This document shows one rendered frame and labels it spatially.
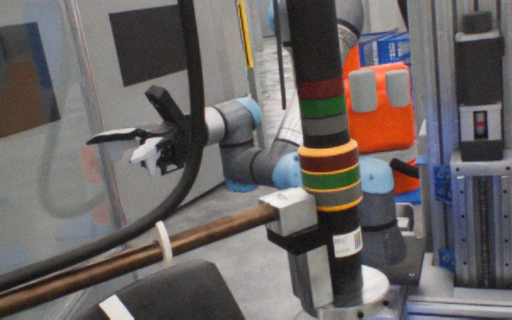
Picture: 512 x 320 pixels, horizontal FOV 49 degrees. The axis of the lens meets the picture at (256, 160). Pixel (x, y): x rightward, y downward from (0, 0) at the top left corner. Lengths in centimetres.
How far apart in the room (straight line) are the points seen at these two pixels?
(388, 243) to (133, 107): 338
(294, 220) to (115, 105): 401
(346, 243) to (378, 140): 407
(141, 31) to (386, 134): 207
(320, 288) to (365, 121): 403
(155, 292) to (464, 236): 98
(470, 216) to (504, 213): 7
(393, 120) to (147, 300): 400
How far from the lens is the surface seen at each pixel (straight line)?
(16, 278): 35
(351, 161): 40
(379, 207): 130
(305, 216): 39
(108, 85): 433
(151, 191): 465
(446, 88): 139
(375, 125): 445
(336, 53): 39
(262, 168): 110
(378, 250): 133
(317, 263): 41
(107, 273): 35
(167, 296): 55
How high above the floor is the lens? 167
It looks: 16 degrees down
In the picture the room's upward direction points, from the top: 9 degrees counter-clockwise
